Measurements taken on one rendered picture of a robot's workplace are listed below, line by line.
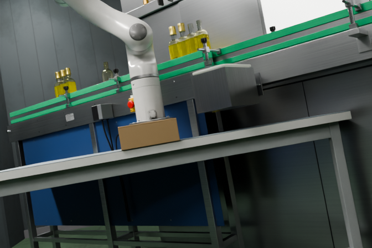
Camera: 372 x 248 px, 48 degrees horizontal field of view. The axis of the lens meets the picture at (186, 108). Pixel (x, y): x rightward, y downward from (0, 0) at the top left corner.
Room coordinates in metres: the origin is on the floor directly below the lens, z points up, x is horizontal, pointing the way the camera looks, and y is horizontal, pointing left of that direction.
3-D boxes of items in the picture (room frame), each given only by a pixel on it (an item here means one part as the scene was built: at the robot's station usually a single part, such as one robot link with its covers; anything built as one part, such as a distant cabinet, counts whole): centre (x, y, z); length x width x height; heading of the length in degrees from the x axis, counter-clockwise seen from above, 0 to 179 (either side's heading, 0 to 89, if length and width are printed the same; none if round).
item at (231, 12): (2.00, -0.42, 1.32); 0.90 x 0.03 x 0.34; 51
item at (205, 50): (1.88, -0.15, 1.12); 0.17 x 0.03 x 0.12; 141
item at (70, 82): (2.74, 0.73, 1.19); 0.06 x 0.06 x 0.28; 51
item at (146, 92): (1.75, 0.15, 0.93); 0.19 x 0.19 x 0.18
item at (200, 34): (2.05, -0.14, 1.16); 0.06 x 0.06 x 0.21; 51
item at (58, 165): (2.40, 0.18, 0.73); 1.58 x 1.52 x 0.04; 93
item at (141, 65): (1.79, 0.15, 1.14); 0.19 x 0.12 x 0.24; 6
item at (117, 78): (2.22, 0.35, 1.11); 0.07 x 0.04 x 0.13; 141
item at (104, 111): (2.27, 0.45, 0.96); 0.08 x 0.08 x 0.08; 51
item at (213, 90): (1.75, -0.19, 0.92); 0.27 x 0.17 x 0.15; 141
